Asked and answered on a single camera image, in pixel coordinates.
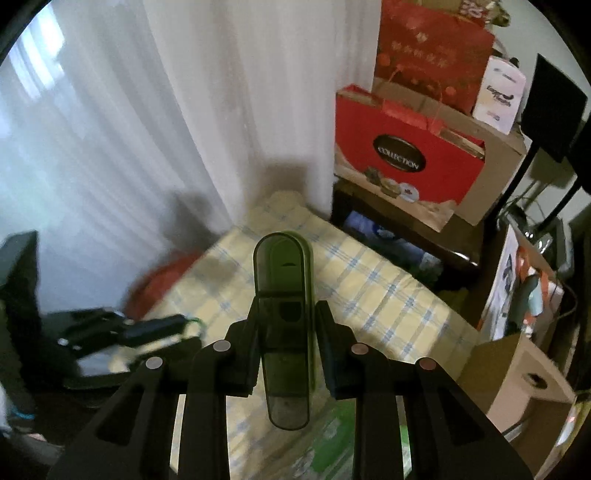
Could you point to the dark green translucent tank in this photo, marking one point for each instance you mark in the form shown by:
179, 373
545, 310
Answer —
284, 286

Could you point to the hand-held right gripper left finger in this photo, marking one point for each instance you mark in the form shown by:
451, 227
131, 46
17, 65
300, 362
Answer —
247, 360

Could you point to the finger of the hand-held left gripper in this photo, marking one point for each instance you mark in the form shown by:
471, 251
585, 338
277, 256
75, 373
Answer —
157, 327

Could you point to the blue plastic package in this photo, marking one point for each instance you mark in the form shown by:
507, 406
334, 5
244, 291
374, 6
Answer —
378, 235

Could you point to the black square panel on stand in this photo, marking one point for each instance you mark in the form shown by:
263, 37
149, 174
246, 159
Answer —
554, 106
582, 161

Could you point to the red festive paper bag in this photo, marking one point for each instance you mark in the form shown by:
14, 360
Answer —
429, 50

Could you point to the brown cardboard box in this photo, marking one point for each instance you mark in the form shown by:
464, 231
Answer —
501, 175

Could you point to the white bag with orange ribbon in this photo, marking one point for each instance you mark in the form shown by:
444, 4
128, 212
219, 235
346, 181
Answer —
501, 286

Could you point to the red chocolate print gift bag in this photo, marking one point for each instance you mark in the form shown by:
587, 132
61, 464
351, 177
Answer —
406, 152

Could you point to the green window squeegee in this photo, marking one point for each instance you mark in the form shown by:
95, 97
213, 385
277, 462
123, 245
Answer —
106, 363

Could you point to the cardboard box with round hole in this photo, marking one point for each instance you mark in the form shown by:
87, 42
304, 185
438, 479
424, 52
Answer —
517, 397

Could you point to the dark wooden cabinet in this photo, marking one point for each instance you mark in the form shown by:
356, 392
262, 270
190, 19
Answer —
461, 277

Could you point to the white printed box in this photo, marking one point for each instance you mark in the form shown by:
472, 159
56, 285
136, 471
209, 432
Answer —
501, 97

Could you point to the white green plastic package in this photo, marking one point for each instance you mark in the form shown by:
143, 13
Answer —
332, 434

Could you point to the yellow plaid blanket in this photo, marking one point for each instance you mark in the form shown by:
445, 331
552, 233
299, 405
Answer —
369, 295

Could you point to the orange red bag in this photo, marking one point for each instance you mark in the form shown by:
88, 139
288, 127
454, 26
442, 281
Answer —
157, 286

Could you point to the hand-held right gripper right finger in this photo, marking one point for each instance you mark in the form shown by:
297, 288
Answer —
330, 364

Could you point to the white curtain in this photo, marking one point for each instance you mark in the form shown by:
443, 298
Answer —
138, 115

